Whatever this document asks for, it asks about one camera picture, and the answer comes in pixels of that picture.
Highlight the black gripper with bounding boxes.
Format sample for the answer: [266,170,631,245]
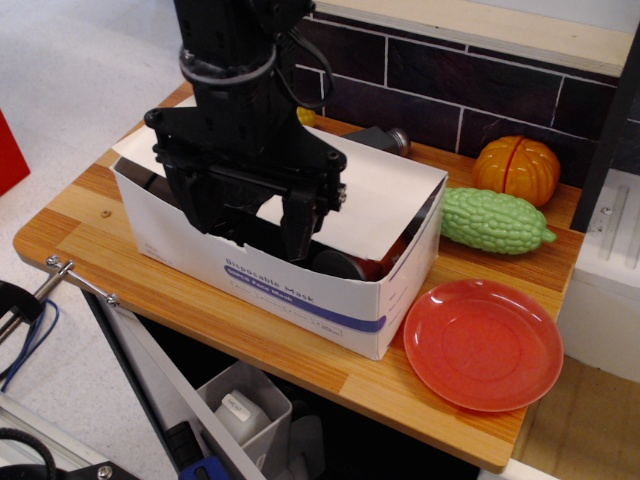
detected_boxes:
[144,74,347,261]

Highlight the white disposable mask box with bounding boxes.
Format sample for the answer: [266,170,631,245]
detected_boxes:
[112,127,448,360]

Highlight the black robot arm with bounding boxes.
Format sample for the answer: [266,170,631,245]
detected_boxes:
[144,1,347,261]

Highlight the red can in box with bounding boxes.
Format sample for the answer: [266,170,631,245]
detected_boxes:
[311,238,408,282]

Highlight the yellow toy corn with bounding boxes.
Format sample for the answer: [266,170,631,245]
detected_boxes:
[296,106,316,127]

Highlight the white bottle in bin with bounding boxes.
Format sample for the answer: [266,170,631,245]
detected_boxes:
[214,390,271,445]

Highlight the green toy bitter gourd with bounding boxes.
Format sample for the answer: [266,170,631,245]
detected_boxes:
[441,188,557,255]

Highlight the grey plastic bin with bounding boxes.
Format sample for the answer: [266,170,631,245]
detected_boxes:
[197,361,292,479]

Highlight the red object at left edge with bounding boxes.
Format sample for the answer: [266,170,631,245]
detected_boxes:
[0,113,30,195]

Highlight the red plastic plate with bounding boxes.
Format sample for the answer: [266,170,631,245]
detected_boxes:
[403,280,564,412]

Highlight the orange toy pumpkin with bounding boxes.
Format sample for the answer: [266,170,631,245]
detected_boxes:
[472,136,561,207]

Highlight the metal table clamp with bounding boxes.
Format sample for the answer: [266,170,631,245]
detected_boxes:
[1,255,120,343]

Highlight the white cabinet at right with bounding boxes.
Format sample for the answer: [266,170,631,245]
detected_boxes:
[558,169,639,382]

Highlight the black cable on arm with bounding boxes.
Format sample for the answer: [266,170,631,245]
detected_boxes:
[272,19,335,111]

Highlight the blue cable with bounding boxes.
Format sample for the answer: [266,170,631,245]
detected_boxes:
[0,298,61,394]

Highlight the black vertical post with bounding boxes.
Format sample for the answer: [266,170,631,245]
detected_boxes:
[570,30,639,233]

